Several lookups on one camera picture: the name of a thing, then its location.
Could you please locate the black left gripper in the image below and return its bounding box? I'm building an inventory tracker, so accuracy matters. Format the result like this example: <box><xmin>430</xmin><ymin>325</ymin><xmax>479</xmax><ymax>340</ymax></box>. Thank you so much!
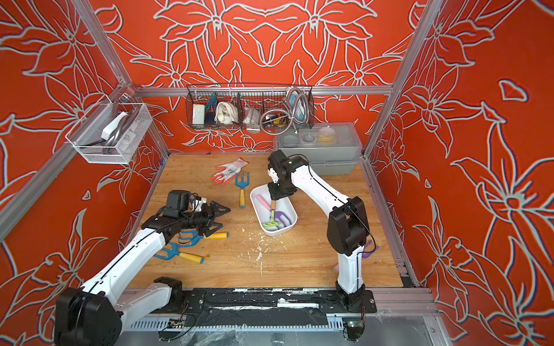
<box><xmin>179</xmin><ymin>200</ymin><xmax>231</xmax><ymax>236</ymax></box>

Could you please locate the blue rake yellow handle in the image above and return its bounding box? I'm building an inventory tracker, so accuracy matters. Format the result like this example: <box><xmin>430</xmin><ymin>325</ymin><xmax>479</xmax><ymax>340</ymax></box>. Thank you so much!
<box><xmin>177</xmin><ymin>231</ymin><xmax>229</xmax><ymax>247</ymax></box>
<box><xmin>154</xmin><ymin>242</ymin><xmax>204</xmax><ymax>265</ymax></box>

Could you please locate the purple rake pink handle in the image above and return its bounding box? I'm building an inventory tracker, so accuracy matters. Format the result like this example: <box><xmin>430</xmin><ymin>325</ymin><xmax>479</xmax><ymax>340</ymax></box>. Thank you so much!
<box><xmin>256</xmin><ymin>195</ymin><xmax>292</xmax><ymax>231</ymax></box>

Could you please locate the green rake wooden handle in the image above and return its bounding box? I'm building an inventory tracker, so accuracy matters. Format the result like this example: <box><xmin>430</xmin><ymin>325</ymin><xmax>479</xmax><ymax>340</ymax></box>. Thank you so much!
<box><xmin>261</xmin><ymin>199</ymin><xmax>280</xmax><ymax>230</ymax></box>

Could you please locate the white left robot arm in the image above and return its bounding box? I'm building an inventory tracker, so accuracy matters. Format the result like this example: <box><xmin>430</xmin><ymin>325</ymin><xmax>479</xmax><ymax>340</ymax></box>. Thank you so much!
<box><xmin>54</xmin><ymin>190</ymin><xmax>231</xmax><ymax>345</ymax></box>

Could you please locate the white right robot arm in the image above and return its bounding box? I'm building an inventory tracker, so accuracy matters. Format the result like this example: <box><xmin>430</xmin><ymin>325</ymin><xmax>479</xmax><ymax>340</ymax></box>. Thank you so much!
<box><xmin>268</xmin><ymin>150</ymin><xmax>372</xmax><ymax>311</ymax></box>

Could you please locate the white oval storage tray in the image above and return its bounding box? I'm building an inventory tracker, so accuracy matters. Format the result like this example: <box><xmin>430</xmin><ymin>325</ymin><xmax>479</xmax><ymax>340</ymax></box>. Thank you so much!
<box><xmin>250</xmin><ymin>185</ymin><xmax>298</xmax><ymax>236</ymax></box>

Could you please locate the grey lidded storage box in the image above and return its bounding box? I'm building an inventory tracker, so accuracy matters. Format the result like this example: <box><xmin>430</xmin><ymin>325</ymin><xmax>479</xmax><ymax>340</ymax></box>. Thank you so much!
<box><xmin>274</xmin><ymin>123</ymin><xmax>362</xmax><ymax>176</ymax></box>

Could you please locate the white box in basket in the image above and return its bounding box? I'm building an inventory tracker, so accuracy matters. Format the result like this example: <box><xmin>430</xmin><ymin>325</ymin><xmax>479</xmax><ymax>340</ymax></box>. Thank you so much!
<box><xmin>192</xmin><ymin>104</ymin><xmax>206</xmax><ymax>126</ymax></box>

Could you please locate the red white work glove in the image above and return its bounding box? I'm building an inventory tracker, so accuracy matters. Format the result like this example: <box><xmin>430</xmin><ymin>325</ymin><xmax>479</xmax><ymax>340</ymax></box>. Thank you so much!
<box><xmin>211</xmin><ymin>158</ymin><xmax>248</xmax><ymax>186</ymax></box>

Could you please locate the white cloth in basket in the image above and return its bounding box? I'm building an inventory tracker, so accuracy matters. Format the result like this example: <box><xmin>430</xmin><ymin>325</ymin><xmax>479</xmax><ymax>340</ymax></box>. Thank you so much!
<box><xmin>216</xmin><ymin>102</ymin><xmax>239</xmax><ymax>125</ymax></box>

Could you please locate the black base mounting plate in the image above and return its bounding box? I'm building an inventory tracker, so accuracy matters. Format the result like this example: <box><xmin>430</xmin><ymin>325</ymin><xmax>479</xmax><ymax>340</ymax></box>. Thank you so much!
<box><xmin>183</xmin><ymin>288</ymin><xmax>377</xmax><ymax>314</ymax></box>

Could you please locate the white device in side basket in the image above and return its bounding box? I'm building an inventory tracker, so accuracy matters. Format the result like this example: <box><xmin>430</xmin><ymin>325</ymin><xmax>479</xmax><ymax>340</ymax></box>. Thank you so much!
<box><xmin>101</xmin><ymin>112</ymin><xmax>128</xmax><ymax>141</ymax></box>

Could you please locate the coiled metal hose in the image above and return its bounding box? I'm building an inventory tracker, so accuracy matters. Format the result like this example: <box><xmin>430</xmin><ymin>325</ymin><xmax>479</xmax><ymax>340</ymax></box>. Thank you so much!
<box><xmin>260</xmin><ymin>86</ymin><xmax>311</xmax><ymax>133</ymax></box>

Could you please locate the black wire wall basket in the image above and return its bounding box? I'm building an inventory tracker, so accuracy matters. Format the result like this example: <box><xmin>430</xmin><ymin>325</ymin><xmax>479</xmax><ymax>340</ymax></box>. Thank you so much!
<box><xmin>186</xmin><ymin>83</ymin><xmax>315</xmax><ymax>136</ymax></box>

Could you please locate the white wire side basket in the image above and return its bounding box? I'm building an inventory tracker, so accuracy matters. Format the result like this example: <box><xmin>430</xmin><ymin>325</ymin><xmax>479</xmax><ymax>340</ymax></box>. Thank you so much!
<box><xmin>66</xmin><ymin>100</ymin><xmax>153</xmax><ymax>165</ymax></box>

